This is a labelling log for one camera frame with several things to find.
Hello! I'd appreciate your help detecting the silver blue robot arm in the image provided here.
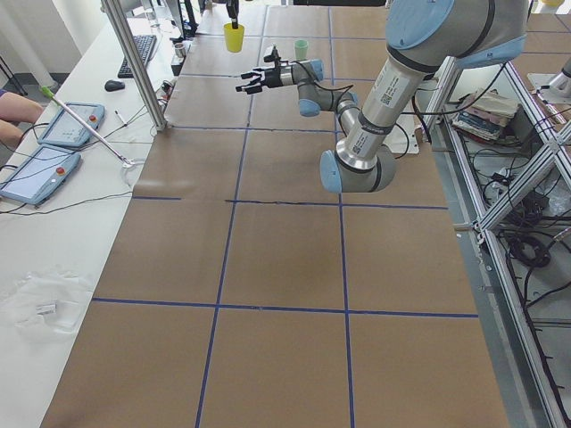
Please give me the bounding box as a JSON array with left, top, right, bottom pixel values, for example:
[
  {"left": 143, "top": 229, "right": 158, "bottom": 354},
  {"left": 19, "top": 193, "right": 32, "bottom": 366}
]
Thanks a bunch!
[{"left": 239, "top": 1, "right": 527, "bottom": 193}]

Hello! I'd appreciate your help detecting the upper teach pendant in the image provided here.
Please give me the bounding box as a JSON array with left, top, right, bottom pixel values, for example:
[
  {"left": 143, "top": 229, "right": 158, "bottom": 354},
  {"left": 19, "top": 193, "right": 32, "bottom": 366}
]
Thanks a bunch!
[{"left": 37, "top": 103, "right": 105, "bottom": 148}]

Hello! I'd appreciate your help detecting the person's forearm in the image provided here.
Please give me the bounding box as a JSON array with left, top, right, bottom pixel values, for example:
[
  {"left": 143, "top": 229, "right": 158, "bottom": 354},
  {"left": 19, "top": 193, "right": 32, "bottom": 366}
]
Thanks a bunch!
[{"left": 0, "top": 89, "right": 44, "bottom": 148}]

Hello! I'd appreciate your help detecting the yellow plastic cup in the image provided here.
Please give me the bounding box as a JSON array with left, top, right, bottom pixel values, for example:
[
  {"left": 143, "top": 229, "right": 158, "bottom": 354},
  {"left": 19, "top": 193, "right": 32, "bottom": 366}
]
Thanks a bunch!
[{"left": 223, "top": 22, "right": 245, "bottom": 54}]

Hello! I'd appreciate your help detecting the aluminium frame post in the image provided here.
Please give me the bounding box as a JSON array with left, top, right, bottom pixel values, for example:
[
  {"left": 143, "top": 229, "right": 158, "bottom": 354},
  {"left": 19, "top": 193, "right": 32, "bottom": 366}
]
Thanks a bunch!
[{"left": 101, "top": 0, "right": 167, "bottom": 132}]

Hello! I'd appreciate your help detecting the clear plastic bag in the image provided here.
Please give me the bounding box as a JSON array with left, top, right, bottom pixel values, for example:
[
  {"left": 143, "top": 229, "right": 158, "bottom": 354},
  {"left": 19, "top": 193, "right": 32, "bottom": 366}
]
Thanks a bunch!
[{"left": 1, "top": 270, "right": 95, "bottom": 343}]

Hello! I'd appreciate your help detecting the brown paper table cover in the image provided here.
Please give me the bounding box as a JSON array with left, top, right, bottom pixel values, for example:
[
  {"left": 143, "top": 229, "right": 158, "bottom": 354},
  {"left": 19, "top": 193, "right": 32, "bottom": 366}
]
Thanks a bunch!
[{"left": 42, "top": 5, "right": 509, "bottom": 427}]

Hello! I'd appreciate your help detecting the long metal rod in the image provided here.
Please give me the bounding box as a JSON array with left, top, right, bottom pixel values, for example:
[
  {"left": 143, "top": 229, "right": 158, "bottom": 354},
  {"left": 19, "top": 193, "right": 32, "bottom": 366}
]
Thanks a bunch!
[{"left": 40, "top": 86, "right": 144, "bottom": 169}]

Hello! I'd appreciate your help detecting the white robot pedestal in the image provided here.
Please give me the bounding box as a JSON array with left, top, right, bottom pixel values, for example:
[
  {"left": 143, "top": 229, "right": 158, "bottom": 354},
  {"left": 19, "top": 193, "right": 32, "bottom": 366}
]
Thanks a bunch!
[{"left": 384, "top": 115, "right": 419, "bottom": 155}]

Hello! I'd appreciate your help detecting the small metal cylinder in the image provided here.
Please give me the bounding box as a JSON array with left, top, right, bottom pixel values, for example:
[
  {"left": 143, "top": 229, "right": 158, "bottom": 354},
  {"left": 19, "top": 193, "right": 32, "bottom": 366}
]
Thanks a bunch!
[{"left": 173, "top": 43, "right": 186, "bottom": 59}]

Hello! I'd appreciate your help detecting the stack of magazines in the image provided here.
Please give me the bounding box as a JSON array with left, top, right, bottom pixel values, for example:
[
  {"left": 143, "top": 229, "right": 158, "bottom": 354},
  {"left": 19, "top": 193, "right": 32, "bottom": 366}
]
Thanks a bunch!
[{"left": 451, "top": 88, "right": 519, "bottom": 141}]

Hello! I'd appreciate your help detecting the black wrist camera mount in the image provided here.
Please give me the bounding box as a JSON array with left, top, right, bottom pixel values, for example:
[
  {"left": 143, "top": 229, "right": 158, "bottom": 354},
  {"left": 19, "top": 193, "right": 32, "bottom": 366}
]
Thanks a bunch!
[{"left": 263, "top": 45, "right": 282, "bottom": 69}]

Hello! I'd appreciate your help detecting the black computer mouse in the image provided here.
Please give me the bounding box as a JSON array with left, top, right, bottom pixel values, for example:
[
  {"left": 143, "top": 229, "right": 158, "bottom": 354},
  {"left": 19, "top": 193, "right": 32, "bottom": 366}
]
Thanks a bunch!
[{"left": 104, "top": 79, "right": 126, "bottom": 92}]

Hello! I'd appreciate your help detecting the light green plastic cup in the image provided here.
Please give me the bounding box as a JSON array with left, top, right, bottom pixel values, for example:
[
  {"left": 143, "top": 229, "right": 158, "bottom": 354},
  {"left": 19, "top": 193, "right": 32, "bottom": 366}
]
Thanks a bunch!
[{"left": 294, "top": 39, "right": 309, "bottom": 62}]

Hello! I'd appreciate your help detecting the teach pendant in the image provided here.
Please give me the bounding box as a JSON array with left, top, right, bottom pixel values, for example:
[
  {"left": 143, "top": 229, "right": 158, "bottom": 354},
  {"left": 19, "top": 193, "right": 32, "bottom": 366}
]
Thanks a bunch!
[
  {"left": 37, "top": 103, "right": 105, "bottom": 148},
  {"left": 1, "top": 144, "right": 81, "bottom": 205}
]

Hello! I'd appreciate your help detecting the lower teach pendant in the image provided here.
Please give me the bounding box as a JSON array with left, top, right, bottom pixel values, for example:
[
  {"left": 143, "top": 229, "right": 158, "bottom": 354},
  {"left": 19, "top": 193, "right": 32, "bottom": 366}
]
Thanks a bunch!
[{"left": 1, "top": 144, "right": 81, "bottom": 205}]

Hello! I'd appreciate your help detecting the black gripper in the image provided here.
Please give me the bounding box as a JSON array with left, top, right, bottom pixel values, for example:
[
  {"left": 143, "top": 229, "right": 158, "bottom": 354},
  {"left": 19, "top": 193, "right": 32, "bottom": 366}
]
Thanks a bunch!
[{"left": 226, "top": 0, "right": 295, "bottom": 95}]

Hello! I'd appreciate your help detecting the black white marker pen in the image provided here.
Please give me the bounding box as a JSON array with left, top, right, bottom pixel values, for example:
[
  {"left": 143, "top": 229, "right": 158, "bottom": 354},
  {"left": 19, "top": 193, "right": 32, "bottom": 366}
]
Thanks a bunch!
[{"left": 114, "top": 110, "right": 128, "bottom": 127}]

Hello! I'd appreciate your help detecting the black keyboard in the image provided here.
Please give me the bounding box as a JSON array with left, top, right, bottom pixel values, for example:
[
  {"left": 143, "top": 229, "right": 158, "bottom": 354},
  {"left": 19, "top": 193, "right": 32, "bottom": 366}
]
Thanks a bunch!
[{"left": 117, "top": 34, "right": 159, "bottom": 78}]

